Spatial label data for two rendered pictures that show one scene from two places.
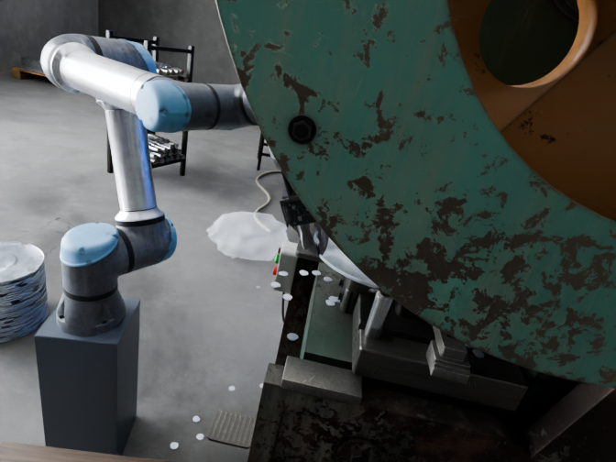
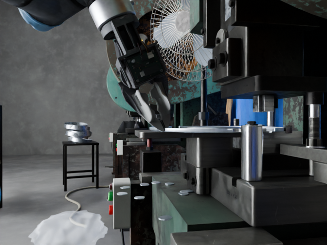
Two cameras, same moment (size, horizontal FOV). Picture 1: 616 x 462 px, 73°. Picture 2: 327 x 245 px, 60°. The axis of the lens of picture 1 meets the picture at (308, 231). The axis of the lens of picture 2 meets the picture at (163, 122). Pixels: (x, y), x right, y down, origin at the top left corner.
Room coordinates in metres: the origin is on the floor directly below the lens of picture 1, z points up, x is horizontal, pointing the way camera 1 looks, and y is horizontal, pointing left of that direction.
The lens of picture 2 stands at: (0.20, 0.07, 0.80)
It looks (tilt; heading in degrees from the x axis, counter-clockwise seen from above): 0 degrees down; 349
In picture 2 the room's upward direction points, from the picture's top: straight up
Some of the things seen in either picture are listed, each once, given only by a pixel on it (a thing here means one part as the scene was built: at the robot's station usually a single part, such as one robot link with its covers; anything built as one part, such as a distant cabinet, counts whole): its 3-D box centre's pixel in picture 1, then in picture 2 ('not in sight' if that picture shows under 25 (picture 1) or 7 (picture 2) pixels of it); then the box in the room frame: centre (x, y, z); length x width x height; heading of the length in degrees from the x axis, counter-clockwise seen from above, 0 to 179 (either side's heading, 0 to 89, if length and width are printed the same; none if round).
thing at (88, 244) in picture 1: (93, 257); not in sight; (0.80, 0.47, 0.62); 0.13 x 0.12 x 0.14; 148
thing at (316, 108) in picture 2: not in sight; (314, 119); (0.72, -0.35, 0.81); 0.02 x 0.02 x 0.14
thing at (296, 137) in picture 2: not in sight; (263, 139); (0.80, -0.28, 0.76); 0.15 x 0.09 x 0.05; 179
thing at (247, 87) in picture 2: not in sight; (267, 94); (0.80, -0.29, 0.86); 0.20 x 0.16 x 0.05; 179
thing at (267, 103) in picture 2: not in sight; (262, 104); (0.80, -0.28, 0.84); 0.05 x 0.03 x 0.04; 179
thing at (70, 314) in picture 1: (91, 299); not in sight; (0.80, 0.48, 0.50); 0.15 x 0.15 x 0.10
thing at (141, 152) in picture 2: not in sight; (150, 177); (1.11, -0.06, 0.62); 0.10 x 0.06 x 0.20; 179
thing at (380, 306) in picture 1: (379, 313); (251, 150); (0.63, -0.16, 0.75); 0.03 x 0.03 x 0.10; 89
